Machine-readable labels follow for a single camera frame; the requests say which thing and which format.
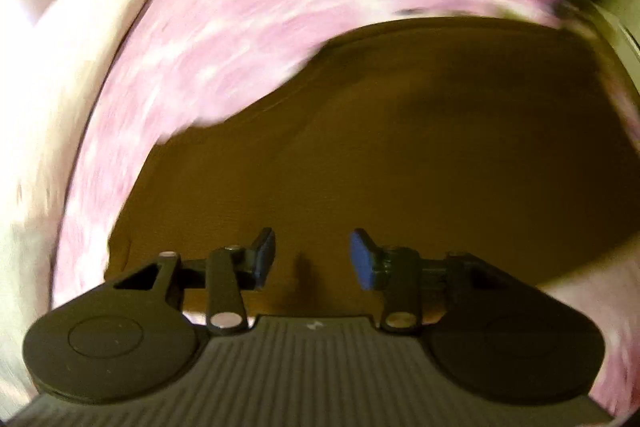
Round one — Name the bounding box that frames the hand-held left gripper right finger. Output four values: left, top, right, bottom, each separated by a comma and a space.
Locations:
349, 229, 537, 334

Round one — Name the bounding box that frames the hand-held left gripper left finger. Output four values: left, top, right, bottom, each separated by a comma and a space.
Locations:
114, 227, 277, 336

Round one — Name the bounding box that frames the brown sweater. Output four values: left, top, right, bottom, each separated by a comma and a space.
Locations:
104, 21, 632, 323

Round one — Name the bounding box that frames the pink floral bed sheet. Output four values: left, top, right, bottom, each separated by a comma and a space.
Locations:
50, 0, 640, 418

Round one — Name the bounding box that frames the white quilted duvet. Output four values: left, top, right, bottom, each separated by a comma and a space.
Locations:
0, 0, 201, 388

